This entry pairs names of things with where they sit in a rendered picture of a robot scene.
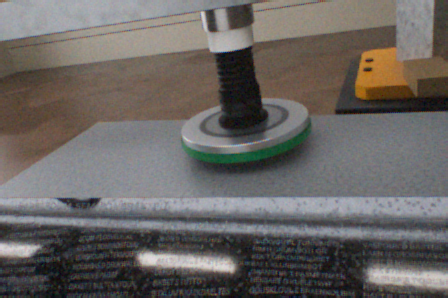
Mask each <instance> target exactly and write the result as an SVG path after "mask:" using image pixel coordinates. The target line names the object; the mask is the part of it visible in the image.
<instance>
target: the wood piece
mask: <svg viewBox="0 0 448 298"><path fill-rule="evenodd" d="M402 77H403V78H404V79H405V82H407V84H408V86H409V87H410V88H411V90H412V91H413V92H414V94H415V96H416V98H420V97H437V96H446V95H448V62H447V61H445V60H444V59H443V58H442V57H440V56H437V57H430V58H424V59H411V60H404V61H402Z"/></svg>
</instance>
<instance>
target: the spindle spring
mask: <svg viewBox="0 0 448 298"><path fill-rule="evenodd" d="M251 50H252V46H250V47H246V48H245V49H244V50H240V51H238V52H232V51H229V52H232V53H229V54H224V55H222V53H225V52H214V53H216V54H214V59H216V60H217V61H215V65H216V66H217V69H216V71H217V73H218V74H217V78H218V79H220V80H219V81H218V84H219V85H220V86H221V87H220V91H224V92H234V91H243V90H245V89H247V88H251V87H252V86H253V85H255V84H256V82H257V79H256V78H255V76H256V73H255V65H254V64H253V63H254V59H253V58H252V56H253V52H252V51H251ZM242 55H245V56H244V57H241V58H237V57H239V56H242ZM231 58H237V59H234V60H230V61H223V60H226V59H231ZM245 61H247V62H246V63H244V62H245ZM241 63H244V64H241ZM236 64H241V65H238V66H235V67H229V66H232V65H236ZM224 67H227V68H224ZM248 67H249V69H248ZM244 69H247V70H244ZM240 70H244V71H241V72H239V73H233V72H237V71H240ZM225 73H232V74H227V75H226V74H225ZM249 74H250V75H249ZM247 75H248V76H247ZM243 76H246V77H244V78H242V79H238V78H241V77H243ZM229 79H237V80H233V81H226V80H229ZM250 81H251V82H250ZM246 82H248V83H247V84H245V85H241V84H244V83H246ZM235 85H240V86H237V87H232V88H223V87H229V86H235Z"/></svg>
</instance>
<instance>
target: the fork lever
mask: <svg viewBox="0 0 448 298"><path fill-rule="evenodd" d="M269 1H273V0H13V1H8V2H3V3H0V42H3V41H12V40H18V39H23V38H33V37H37V36H42V35H52V34H57V33H62V32H72V31H77V30H82V29H91V28H97V27H101V26H111V25H116V24H121V23H131V22H135V21H141V20H150V19H156V18H160V17H170V16H175V15H180V14H190V13H195V12H200V11H209V10H214V9H224V8H229V7H234V6H244V5H249V4H254V3H264V2H269Z"/></svg>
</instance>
